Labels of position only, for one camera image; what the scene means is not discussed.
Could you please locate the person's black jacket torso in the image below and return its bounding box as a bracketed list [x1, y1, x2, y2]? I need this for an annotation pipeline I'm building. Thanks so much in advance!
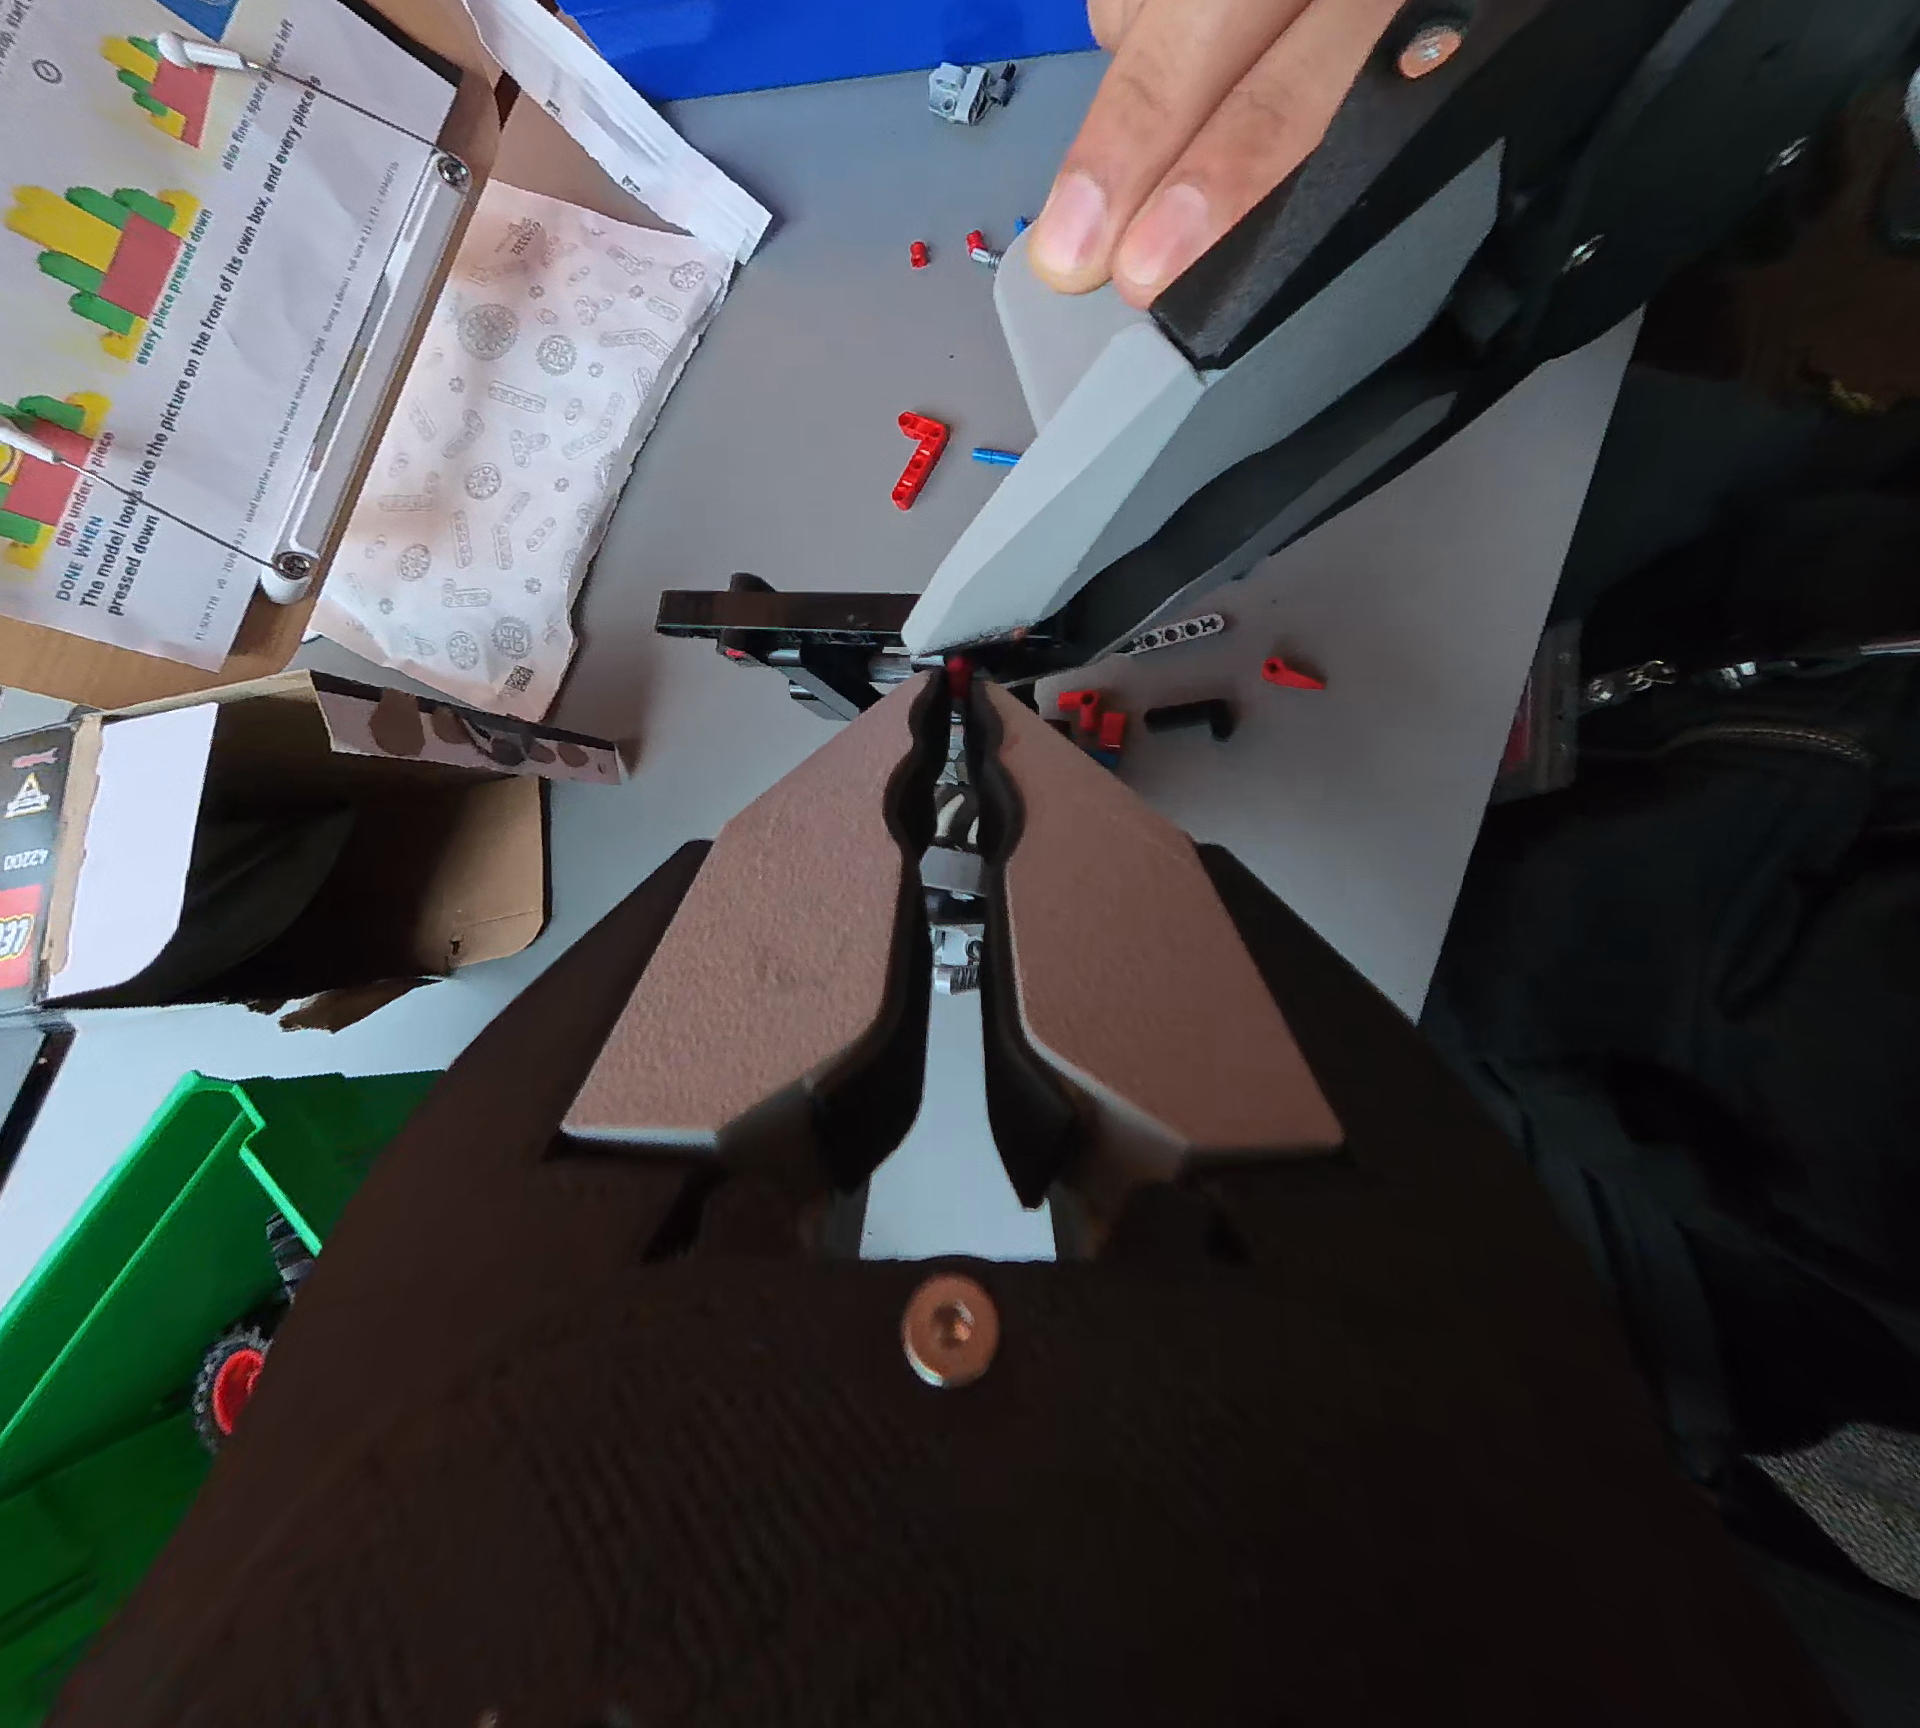
[1416, 302, 1920, 1728]

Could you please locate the green plastic bin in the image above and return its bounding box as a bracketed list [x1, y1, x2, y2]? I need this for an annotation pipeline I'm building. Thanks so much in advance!
[0, 1070, 437, 1728]

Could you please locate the patterned paper bag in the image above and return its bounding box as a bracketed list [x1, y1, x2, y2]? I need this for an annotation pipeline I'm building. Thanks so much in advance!
[311, 179, 740, 722]

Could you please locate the grey red toy brick model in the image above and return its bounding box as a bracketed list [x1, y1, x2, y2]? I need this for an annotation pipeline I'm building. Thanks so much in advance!
[719, 629, 1082, 1002]

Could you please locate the instruction sheet on clipboard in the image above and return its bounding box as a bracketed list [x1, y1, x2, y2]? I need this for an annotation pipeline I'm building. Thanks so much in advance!
[0, 0, 509, 709]

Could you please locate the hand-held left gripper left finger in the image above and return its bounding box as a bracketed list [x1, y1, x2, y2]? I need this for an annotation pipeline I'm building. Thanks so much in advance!
[557, 669, 943, 1193]

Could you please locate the long black toy beam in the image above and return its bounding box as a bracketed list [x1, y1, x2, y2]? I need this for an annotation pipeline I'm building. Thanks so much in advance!
[654, 571, 1082, 709]

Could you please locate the clear acrylic holder bar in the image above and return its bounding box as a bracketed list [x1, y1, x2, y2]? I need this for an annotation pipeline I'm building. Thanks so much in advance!
[262, 149, 474, 605]

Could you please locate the cardboard toy set box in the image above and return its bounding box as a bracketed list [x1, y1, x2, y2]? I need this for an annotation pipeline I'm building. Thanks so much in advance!
[0, 669, 624, 1017]

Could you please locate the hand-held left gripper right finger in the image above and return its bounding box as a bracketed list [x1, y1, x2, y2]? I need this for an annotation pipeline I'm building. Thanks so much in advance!
[965, 674, 1348, 1208]

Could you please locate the plain white paper bag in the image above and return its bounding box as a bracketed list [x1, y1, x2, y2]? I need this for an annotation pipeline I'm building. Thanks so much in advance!
[373, 0, 773, 268]

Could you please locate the red bent toy beam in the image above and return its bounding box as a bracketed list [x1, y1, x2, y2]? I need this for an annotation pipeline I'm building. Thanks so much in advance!
[887, 410, 954, 511]

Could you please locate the printed instruction sheet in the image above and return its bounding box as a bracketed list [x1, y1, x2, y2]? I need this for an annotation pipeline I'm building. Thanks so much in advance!
[0, 0, 460, 672]

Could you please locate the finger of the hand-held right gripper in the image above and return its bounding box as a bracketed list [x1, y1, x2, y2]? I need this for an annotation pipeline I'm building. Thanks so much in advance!
[896, 140, 1514, 654]

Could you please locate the black toy wheel red hub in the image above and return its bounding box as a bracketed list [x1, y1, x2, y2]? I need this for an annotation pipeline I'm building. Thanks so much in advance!
[192, 1321, 280, 1452]

